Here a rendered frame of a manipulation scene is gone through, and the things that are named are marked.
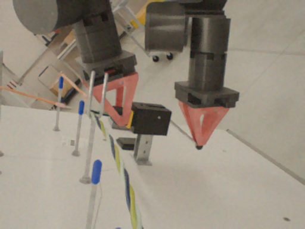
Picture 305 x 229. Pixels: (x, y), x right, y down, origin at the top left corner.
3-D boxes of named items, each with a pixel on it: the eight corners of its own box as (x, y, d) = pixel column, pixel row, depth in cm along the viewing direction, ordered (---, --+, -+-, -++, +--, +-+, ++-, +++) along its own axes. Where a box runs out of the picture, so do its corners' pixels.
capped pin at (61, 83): (62, 131, 57) (68, 72, 53) (54, 132, 56) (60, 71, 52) (58, 128, 58) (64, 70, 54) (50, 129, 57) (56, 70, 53)
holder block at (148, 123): (167, 136, 48) (172, 111, 47) (133, 134, 46) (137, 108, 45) (156, 127, 52) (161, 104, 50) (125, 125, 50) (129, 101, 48)
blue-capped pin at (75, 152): (81, 156, 47) (88, 102, 44) (71, 156, 47) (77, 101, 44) (80, 152, 49) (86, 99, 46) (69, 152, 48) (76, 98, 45)
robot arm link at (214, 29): (236, 10, 42) (227, 11, 48) (186, 9, 43) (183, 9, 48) (230, 61, 45) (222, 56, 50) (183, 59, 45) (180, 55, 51)
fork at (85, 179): (92, 178, 41) (106, 71, 37) (94, 184, 40) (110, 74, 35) (77, 178, 41) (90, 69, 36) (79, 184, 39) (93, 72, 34)
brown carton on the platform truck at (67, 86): (68, 87, 790) (57, 77, 776) (74, 85, 741) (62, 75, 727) (58, 98, 782) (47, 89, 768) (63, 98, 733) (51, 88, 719)
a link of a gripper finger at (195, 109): (189, 152, 50) (194, 95, 46) (171, 137, 56) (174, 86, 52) (226, 148, 52) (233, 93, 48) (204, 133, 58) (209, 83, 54)
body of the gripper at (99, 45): (91, 84, 38) (72, 22, 35) (77, 70, 47) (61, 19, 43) (139, 68, 39) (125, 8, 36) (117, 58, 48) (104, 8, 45)
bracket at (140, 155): (152, 166, 49) (158, 136, 47) (137, 165, 48) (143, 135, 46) (142, 154, 53) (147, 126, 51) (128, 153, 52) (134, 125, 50)
